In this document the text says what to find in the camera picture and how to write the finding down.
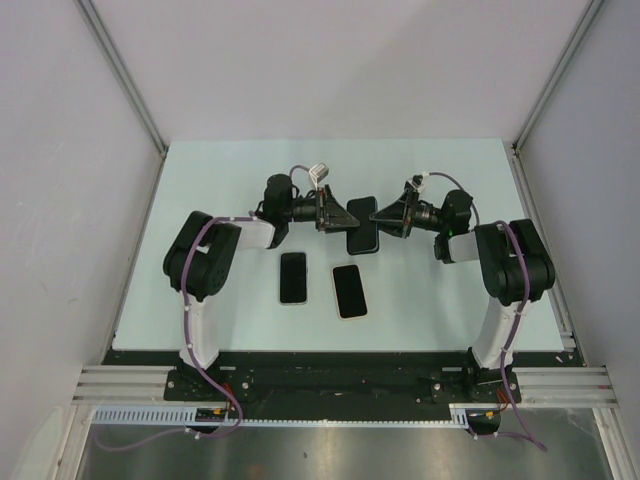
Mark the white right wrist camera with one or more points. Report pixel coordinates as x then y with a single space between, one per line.
417 183

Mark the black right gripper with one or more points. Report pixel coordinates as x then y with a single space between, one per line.
398 218

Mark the aluminium frame rail left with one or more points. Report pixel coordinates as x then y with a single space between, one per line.
121 385

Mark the aluminium corner post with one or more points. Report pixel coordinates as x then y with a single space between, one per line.
576 39
116 63

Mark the clear magsafe phone case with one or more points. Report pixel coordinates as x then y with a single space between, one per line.
293 303

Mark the teal blue phone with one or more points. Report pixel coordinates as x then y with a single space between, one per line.
364 239

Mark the right aluminium corner post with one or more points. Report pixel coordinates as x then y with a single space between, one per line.
576 39

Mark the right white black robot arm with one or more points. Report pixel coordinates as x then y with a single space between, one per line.
515 266

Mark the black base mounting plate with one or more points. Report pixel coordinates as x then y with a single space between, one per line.
377 386

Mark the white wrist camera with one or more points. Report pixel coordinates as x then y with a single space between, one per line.
317 173
417 183

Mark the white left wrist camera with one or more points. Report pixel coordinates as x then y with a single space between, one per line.
317 173

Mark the beige phone case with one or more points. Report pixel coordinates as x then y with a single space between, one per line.
350 318

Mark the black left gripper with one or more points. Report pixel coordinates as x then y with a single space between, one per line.
329 215

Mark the white slotted cable duct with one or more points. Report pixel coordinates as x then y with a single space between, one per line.
191 416

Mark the aluminium frame rail front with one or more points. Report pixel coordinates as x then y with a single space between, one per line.
567 387

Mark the black phone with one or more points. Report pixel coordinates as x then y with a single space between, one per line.
349 291

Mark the black phone screen up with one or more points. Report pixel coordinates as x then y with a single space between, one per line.
293 277

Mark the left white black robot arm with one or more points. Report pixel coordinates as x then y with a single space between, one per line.
201 256

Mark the left aluminium corner post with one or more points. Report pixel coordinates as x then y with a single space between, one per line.
116 63

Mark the aluminium frame rail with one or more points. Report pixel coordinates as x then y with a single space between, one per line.
121 385
567 387

